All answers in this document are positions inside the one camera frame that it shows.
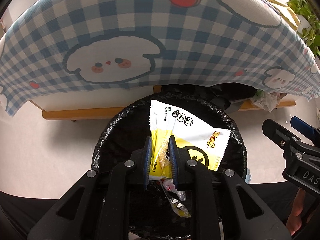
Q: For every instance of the person's right hand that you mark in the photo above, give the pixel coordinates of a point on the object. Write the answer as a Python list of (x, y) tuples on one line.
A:
[(294, 221)]

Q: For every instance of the clear red-print plastic bag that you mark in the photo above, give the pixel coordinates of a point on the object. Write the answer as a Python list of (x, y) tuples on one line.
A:
[(169, 186)]

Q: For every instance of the black bin with liner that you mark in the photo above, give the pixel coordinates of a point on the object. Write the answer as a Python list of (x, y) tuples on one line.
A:
[(152, 216)]

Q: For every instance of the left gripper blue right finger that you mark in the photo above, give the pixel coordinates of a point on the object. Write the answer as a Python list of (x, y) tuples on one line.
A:
[(172, 150)]

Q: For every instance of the plastic bag under table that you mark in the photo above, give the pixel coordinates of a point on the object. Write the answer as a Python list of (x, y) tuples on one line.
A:
[(266, 101)]

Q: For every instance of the blue checkered bear tablecloth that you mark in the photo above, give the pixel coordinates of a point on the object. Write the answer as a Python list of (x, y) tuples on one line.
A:
[(79, 45)]

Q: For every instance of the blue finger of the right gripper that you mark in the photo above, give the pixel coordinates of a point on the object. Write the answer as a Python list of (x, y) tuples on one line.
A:
[(302, 127), (278, 134)]

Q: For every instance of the green potted plant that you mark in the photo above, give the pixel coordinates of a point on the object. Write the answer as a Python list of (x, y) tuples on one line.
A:
[(308, 29)]

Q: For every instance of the yellow black torn wrapper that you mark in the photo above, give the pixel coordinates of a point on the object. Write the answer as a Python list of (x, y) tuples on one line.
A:
[(179, 208)]

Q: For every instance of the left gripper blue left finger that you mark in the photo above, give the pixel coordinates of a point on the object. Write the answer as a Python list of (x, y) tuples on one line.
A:
[(147, 158)]

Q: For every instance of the gold foil bag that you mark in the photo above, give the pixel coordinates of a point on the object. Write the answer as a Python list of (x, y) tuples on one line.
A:
[(286, 13)]

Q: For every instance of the yellow white snack bag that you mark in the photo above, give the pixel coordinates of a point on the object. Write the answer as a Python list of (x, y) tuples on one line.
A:
[(204, 143)]

